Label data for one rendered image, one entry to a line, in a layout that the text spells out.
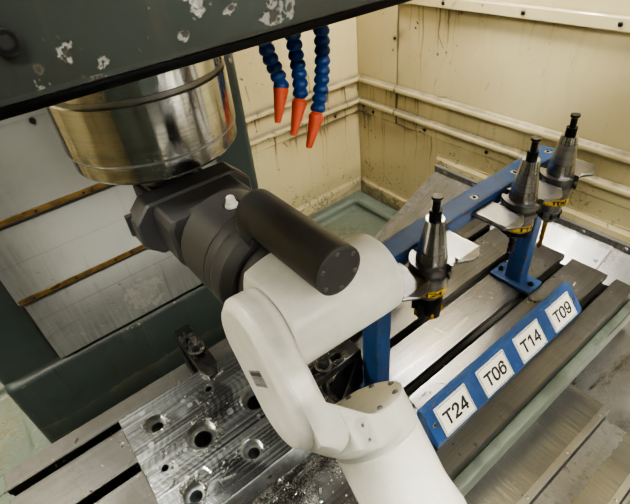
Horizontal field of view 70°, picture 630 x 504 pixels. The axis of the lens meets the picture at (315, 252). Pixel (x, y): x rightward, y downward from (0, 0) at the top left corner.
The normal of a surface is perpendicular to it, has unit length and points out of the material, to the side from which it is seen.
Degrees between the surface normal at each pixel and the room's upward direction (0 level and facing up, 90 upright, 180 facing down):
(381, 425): 47
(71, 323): 90
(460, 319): 0
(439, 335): 0
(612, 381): 24
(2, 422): 0
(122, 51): 90
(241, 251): 53
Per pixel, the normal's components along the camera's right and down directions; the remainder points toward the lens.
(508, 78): -0.78, 0.44
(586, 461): 0.01, -0.83
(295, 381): 0.42, -0.22
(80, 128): -0.29, 0.62
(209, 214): -0.40, -0.53
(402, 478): 0.13, -0.07
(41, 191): 0.61, 0.44
